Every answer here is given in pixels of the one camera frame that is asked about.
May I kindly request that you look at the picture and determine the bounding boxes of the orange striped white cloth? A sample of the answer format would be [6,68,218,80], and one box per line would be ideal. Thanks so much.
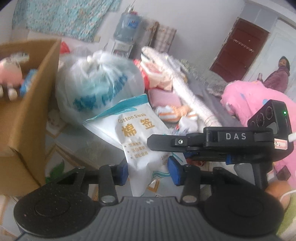
[154,105,198,123]

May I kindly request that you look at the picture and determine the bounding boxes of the white cotton swab bag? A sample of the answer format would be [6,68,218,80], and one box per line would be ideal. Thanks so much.
[83,94,186,197]

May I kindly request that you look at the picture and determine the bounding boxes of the blue white bandage box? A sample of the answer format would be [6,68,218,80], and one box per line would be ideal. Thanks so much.
[20,69,38,97]

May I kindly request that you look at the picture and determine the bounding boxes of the pink round plush toy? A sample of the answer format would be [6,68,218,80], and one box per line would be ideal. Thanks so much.
[1,52,30,101]

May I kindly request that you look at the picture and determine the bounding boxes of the pink scrubbing sponge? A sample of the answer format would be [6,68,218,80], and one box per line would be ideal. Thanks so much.
[148,88,182,108]

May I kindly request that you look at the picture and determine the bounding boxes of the person's right hand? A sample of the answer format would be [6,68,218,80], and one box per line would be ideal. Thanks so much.
[265,181,292,210]

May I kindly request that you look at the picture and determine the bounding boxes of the strawberry tissue pack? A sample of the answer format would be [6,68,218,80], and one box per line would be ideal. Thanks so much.
[175,116,199,136]

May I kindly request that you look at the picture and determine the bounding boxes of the pink quilt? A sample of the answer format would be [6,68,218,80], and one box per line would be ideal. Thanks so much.
[219,80,296,186]

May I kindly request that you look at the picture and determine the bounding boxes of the person in purple coat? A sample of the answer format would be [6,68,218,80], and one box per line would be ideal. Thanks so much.
[257,56,290,93]

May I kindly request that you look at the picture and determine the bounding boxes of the dark red door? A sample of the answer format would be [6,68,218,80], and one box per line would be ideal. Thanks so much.
[210,18,269,82]

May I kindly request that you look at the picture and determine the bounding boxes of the white FamilyMart plastic bag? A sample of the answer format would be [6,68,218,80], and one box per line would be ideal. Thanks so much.
[55,51,144,126]

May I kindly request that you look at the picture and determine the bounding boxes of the brown cardboard box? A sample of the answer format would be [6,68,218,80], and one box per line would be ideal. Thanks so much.
[1,39,61,196]

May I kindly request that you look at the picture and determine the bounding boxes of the folded checkered mats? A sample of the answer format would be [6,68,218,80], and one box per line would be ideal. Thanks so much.
[140,19,177,53]

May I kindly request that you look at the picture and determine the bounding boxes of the water dispenser with bottle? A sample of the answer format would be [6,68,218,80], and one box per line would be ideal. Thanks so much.
[105,1,142,59]

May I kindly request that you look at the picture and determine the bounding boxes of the red plastic bag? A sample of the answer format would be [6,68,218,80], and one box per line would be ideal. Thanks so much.
[60,41,70,55]

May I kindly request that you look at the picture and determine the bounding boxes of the teal floral wall cloth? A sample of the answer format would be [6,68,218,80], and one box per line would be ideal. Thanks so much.
[12,0,121,42]

